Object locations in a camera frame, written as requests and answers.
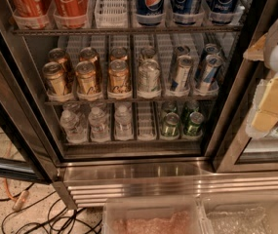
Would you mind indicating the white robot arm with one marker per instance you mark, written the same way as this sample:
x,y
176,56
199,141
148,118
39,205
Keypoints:
x,y
255,53

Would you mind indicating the silver blue slim can right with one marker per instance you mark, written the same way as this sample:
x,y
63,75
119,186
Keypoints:
x,y
208,72

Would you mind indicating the silver blue slim can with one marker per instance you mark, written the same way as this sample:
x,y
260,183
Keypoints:
x,y
181,73
208,72

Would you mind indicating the green can rear right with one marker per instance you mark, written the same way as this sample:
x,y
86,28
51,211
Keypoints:
x,y
188,107

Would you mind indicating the silver blue slim can left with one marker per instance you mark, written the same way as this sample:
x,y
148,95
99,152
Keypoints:
x,y
181,73

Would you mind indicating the green can rear left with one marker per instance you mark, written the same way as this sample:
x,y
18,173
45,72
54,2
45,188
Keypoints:
x,y
168,107

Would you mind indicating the slim can rear left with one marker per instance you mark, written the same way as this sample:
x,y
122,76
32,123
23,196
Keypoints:
x,y
177,52

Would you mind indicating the silver can front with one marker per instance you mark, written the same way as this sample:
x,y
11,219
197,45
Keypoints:
x,y
149,76

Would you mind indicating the stainless steel fridge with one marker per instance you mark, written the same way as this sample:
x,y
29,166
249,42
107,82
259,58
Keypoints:
x,y
222,158

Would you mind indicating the gold can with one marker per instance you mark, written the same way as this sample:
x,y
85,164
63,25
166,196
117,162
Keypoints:
x,y
119,53
55,78
119,77
63,58
87,78
91,54

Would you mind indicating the empty white shelf tray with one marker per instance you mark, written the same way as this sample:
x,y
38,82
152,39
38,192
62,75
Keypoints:
x,y
111,13

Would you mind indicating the gold can front left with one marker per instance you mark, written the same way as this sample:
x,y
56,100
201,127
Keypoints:
x,y
55,78

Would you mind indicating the gold can rear left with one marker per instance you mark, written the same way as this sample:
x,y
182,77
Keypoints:
x,y
63,58

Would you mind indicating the open fridge glass door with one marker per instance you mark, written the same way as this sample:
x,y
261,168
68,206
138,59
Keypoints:
x,y
29,123

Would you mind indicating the empty white bottom tray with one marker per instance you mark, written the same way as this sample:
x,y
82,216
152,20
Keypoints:
x,y
146,124

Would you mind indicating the clear bin pink contents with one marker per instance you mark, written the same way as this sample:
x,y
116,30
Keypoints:
x,y
152,215

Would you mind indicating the water bottle right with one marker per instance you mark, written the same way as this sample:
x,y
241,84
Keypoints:
x,y
123,122

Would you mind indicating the water bottle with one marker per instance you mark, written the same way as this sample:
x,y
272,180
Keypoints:
x,y
98,122
123,122
70,122

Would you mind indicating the water bottle middle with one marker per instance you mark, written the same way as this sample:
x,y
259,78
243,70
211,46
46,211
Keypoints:
x,y
98,122

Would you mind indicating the water bottle left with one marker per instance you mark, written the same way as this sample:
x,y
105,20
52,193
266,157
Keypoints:
x,y
70,122

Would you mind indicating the top wire shelf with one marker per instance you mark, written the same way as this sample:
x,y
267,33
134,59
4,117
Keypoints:
x,y
127,31

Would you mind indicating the wire shelf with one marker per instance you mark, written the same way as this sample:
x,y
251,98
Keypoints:
x,y
135,99
127,31

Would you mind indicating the middle wire shelf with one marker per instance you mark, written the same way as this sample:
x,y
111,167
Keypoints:
x,y
135,99

